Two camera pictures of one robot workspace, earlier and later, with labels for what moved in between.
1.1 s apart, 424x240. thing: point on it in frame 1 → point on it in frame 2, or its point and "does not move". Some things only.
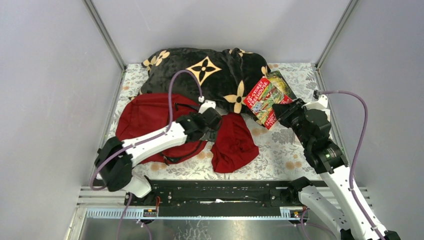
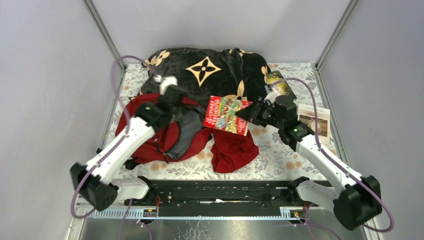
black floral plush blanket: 224,76 does not move
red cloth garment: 234,145 does not move
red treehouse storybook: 260,101 → 221,114
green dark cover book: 275,77 does not move
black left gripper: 214,120 → 178,96
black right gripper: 283,111 → 252,113
